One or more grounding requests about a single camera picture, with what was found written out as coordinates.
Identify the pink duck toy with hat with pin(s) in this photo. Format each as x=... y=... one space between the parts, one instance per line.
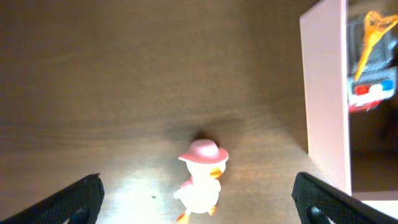
x=206 y=163

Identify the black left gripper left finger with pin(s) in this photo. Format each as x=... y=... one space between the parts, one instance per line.
x=80 y=202

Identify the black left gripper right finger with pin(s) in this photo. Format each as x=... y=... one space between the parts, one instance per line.
x=318 y=202

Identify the red grey toy truck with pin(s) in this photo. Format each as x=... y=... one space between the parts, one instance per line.
x=372 y=78

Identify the pink cardboard box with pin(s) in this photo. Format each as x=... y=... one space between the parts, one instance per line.
x=357 y=152

